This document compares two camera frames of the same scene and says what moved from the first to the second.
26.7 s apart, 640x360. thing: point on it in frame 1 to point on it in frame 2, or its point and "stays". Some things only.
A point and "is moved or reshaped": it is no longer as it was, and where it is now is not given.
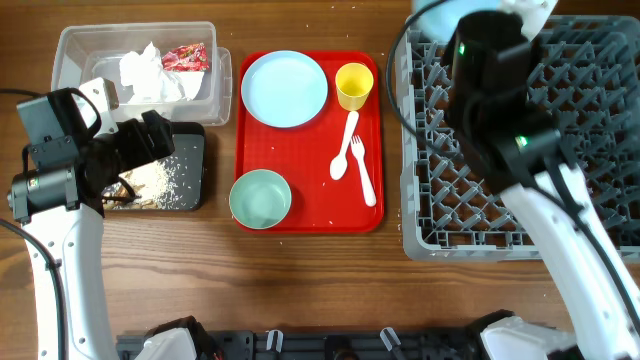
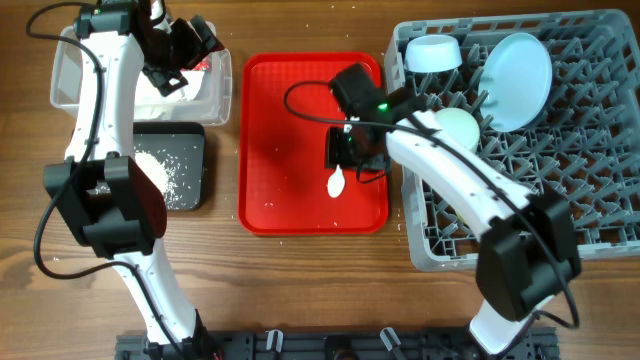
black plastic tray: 172,182 stays
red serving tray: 302,155 stays
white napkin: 151,83 stays
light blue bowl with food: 438,23 to 432,53
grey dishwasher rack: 586,74 stays
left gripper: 143,152 to 196,51
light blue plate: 284,89 is moved or reshaped
